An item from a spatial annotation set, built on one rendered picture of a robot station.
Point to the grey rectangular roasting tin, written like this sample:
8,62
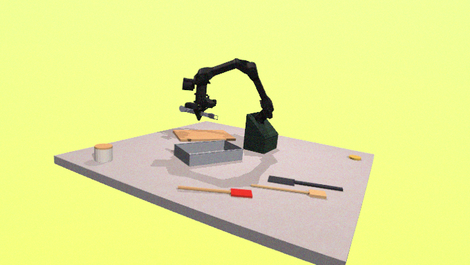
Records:
207,152

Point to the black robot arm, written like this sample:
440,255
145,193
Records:
202,77

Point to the red spatula with wooden handle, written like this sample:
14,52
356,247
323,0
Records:
233,192

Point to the light wooden board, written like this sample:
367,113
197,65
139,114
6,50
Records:
202,135

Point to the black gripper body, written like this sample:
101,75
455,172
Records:
197,104

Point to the grey cylinder with orange top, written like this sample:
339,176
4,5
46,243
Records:
103,152

